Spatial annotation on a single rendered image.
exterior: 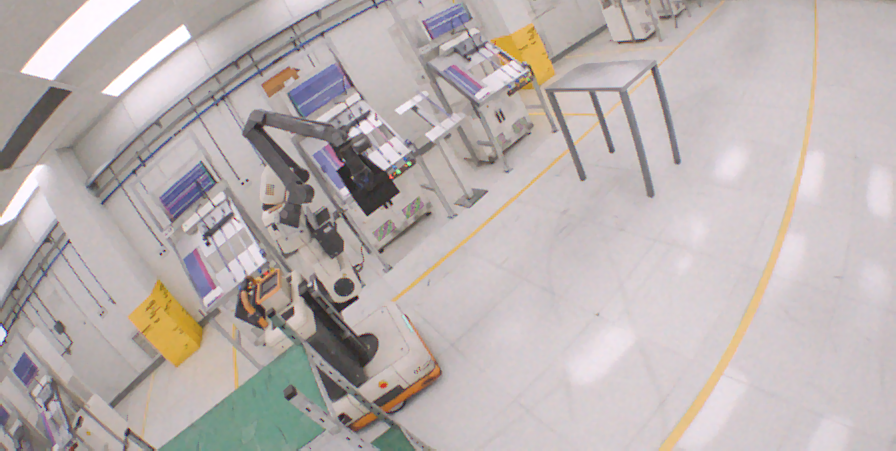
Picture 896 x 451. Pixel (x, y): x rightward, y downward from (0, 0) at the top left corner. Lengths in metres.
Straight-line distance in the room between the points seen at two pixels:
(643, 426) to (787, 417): 0.64
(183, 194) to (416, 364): 2.35
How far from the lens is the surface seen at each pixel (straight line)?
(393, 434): 1.68
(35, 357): 5.01
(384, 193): 1.59
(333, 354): 1.90
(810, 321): 1.96
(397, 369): 2.00
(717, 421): 1.68
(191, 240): 3.46
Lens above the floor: 1.57
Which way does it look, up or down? 25 degrees down
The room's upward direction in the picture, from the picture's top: 30 degrees counter-clockwise
